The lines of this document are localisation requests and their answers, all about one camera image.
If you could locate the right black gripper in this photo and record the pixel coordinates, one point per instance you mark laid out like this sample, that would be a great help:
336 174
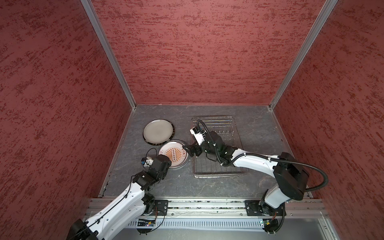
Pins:
191 149

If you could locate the orange patterned plate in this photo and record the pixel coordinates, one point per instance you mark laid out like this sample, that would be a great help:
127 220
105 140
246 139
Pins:
180 165

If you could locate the small patterned plate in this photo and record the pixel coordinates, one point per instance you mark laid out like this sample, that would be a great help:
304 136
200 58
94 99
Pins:
175 153

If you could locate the dark rimmed patterned plate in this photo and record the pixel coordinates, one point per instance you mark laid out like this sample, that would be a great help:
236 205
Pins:
163 142

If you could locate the plain white plate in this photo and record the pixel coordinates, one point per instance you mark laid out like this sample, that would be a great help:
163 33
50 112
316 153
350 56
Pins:
158 131

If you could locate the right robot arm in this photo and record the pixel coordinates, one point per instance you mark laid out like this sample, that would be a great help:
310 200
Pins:
291 176

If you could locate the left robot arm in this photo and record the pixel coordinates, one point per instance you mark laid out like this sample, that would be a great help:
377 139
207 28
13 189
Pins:
134 201

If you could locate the left corner aluminium profile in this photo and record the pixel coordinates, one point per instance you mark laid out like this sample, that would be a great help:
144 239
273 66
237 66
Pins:
92 15

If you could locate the corner aluminium profile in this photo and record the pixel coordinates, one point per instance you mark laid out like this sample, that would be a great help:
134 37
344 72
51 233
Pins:
92 15
317 26

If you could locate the right corner aluminium profile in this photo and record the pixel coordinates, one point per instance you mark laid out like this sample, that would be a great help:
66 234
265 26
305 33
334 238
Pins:
317 26

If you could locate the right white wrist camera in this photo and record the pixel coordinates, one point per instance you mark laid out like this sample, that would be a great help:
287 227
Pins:
198 135

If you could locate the metal wire dish rack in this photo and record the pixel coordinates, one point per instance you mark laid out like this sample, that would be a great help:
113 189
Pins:
205 165

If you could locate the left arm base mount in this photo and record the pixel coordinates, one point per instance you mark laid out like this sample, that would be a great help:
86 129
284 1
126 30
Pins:
156 207

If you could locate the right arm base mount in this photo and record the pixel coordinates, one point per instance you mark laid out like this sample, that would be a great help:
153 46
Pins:
255 207

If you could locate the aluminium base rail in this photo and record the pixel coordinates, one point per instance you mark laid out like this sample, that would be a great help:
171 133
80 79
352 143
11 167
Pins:
235 208

